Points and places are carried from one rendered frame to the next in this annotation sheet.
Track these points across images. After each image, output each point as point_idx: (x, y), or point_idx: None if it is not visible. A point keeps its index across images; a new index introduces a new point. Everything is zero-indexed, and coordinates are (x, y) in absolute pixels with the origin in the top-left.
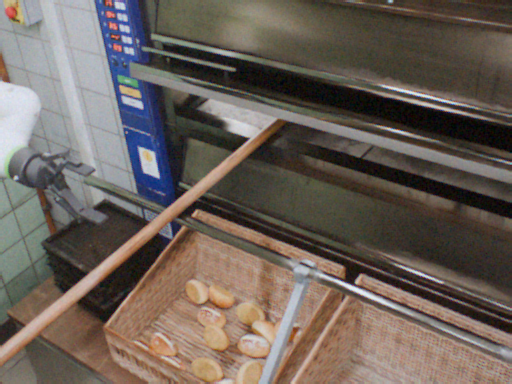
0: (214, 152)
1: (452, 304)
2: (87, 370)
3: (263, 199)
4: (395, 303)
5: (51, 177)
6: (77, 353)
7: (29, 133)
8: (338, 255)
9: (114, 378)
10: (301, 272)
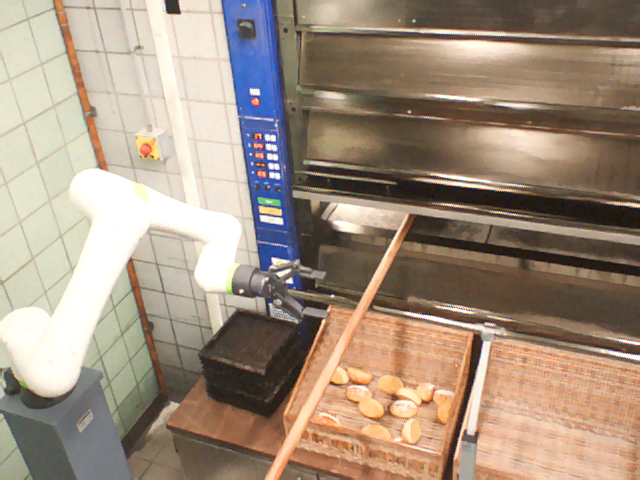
0: (348, 254)
1: None
2: (261, 458)
3: (397, 287)
4: (569, 342)
5: (278, 286)
6: (251, 445)
7: (235, 253)
8: None
9: (295, 458)
10: (489, 332)
